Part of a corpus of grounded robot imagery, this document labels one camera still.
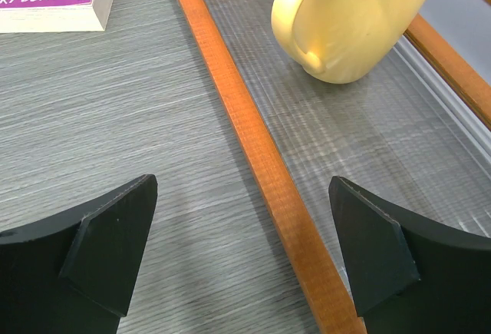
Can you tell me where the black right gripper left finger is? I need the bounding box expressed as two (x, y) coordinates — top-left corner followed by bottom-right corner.
(1, 174), (157, 333)

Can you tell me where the pale yellow mug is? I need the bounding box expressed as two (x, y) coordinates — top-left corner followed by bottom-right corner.
(271, 0), (425, 84)

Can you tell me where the orange wooden shelf rack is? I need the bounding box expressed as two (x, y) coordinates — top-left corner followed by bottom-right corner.
(178, 0), (490, 333)

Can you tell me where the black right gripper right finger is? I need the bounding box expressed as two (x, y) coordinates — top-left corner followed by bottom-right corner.
(329, 176), (490, 333)

